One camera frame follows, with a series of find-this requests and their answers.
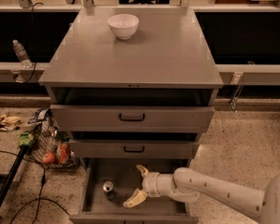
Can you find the grey open bottom drawer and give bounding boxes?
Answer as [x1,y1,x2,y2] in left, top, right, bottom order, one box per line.
[70,159,199,224]

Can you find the white ceramic bowl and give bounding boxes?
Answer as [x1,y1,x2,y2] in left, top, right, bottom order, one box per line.
[107,14,139,40]

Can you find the red apple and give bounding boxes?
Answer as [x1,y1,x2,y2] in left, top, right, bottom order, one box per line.
[42,152,56,164]

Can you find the yellow snack packets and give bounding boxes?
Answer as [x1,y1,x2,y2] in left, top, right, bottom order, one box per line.
[0,115,21,132]

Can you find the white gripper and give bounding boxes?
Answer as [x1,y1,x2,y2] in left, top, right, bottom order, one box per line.
[123,164,175,208]

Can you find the silver redbull can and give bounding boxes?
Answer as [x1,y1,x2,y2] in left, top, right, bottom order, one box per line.
[103,181,115,201]

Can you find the grey top drawer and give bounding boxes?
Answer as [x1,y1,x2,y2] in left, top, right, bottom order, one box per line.
[50,105,215,133]

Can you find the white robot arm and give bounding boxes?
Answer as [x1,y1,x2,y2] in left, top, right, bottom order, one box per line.
[123,164,280,224]

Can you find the wire basket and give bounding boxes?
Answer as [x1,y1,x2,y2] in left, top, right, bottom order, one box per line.
[29,116,79,169]

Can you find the red snack bag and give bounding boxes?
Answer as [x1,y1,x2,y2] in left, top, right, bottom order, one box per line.
[56,143,71,164]

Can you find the black floor cable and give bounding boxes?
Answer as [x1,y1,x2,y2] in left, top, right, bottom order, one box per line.
[0,135,71,224]

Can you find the metal bracket clamp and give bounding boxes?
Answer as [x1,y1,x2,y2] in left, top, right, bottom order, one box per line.
[230,72,244,112]

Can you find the clear plastic water bottle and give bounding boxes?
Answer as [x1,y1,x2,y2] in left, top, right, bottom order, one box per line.
[12,40,33,69]

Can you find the black pole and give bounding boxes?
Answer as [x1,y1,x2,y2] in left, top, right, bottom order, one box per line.
[0,147,29,208]

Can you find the grey drawer cabinet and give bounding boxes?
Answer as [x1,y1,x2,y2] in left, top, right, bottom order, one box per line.
[38,7,224,107]

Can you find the grey middle drawer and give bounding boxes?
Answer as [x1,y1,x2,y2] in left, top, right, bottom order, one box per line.
[69,140,199,159]

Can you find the green snack bag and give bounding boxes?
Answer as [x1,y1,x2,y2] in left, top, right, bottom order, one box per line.
[19,132,35,147]

